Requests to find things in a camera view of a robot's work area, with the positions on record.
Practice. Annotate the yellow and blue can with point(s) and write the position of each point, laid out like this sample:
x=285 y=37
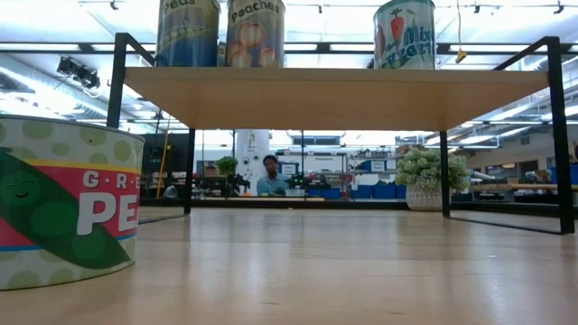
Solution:
x=221 y=56

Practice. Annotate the tall peaches can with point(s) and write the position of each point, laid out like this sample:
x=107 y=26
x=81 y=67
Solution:
x=255 y=40

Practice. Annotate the tall blue peas can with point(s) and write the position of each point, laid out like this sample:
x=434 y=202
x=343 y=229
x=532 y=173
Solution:
x=187 y=40

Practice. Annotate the mixed vegetables can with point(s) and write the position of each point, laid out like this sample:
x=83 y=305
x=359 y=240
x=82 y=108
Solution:
x=404 y=40

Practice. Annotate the short green peas can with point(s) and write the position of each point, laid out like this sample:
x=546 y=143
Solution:
x=68 y=203

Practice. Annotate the black background robot arm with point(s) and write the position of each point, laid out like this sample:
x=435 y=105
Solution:
x=226 y=185
x=311 y=182

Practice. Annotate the person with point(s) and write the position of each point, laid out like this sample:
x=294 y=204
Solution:
x=272 y=185

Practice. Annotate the whiteboard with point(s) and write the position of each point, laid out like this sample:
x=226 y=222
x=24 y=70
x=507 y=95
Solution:
x=325 y=164

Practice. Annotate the white round column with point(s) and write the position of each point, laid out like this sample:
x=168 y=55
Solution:
x=248 y=149

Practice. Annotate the blue plastic storage bin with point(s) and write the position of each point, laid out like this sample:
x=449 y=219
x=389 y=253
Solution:
x=385 y=191
x=327 y=194
x=564 y=174
x=401 y=192
x=366 y=166
x=363 y=192

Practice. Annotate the small green background plant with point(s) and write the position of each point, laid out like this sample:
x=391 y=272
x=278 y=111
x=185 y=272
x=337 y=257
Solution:
x=226 y=164

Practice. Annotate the black monitor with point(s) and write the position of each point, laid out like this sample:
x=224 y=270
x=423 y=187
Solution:
x=174 y=151

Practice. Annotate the yellow pole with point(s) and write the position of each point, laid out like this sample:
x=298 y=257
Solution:
x=163 y=158

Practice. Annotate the green plant in white pot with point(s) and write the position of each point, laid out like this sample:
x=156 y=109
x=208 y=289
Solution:
x=422 y=171

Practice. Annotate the wooden workbench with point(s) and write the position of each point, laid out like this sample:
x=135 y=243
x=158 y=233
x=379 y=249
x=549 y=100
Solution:
x=519 y=186

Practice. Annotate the black table edge rail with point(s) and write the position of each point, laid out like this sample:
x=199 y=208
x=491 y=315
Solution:
x=316 y=203

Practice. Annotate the wooden shelf black metal frame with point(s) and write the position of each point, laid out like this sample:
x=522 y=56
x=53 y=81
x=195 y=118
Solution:
x=334 y=99

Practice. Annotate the black ceiling camera mount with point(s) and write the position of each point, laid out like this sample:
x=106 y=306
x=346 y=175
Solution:
x=79 y=72

